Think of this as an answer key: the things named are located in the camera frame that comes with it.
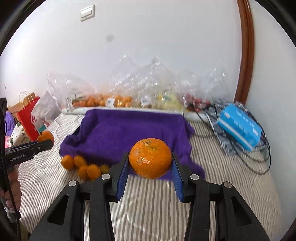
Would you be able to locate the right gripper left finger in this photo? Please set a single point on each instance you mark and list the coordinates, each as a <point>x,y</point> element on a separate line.
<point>64,219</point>

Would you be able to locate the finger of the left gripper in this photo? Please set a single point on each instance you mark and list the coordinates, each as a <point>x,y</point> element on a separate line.
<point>21,153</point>

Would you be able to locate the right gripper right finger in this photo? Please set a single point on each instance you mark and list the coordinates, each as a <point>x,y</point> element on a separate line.
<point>234,219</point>

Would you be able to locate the small orange with stem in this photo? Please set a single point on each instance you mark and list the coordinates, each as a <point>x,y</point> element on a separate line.
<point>45,135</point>

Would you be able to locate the large orange fruit pile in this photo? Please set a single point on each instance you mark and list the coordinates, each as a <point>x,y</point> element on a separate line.
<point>67,162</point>

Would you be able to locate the large orange mandarin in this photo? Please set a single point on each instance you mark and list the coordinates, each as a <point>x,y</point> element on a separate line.
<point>150,158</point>

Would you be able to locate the person's left hand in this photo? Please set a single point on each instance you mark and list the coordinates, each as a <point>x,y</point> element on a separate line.
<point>15,189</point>

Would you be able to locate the red paper shopping bag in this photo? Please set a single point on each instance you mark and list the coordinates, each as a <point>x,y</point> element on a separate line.
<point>22,113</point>

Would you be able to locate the orange kumquat far left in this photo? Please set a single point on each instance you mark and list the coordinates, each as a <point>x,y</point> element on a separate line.
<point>82,173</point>

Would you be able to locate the orange kumquat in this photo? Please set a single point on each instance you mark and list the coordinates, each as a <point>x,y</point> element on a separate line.
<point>82,173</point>
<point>79,161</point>

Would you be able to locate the white plastic bag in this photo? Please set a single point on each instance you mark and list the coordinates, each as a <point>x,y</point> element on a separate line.
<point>44,112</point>

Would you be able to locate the orange kumquat top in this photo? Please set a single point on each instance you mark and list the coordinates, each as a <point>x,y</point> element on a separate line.
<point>79,161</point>

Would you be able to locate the greenish fruit upper pile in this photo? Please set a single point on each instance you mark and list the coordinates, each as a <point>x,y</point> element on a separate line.
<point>104,169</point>

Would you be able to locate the striped bed quilt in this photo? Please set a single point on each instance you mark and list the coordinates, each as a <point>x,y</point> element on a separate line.
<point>149,209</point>

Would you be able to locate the patterned grey cloth pouch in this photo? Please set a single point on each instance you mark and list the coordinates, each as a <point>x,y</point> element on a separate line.
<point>229,144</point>

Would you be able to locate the purple towel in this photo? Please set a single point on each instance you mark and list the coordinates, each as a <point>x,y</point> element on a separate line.
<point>106,135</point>

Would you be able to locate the blue tissue pack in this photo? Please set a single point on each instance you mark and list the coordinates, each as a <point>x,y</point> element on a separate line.
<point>240,126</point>

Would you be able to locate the white rolled paper tube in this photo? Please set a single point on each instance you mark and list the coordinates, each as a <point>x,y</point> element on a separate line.
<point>188,115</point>

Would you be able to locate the clear plastic fruit bags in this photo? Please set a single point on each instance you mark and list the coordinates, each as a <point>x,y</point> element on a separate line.
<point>131,85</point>

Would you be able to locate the brown wooden door frame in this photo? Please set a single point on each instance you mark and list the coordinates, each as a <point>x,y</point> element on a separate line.
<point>247,51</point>

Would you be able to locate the white wall switch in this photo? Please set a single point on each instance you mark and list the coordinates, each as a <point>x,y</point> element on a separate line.
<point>87,13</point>

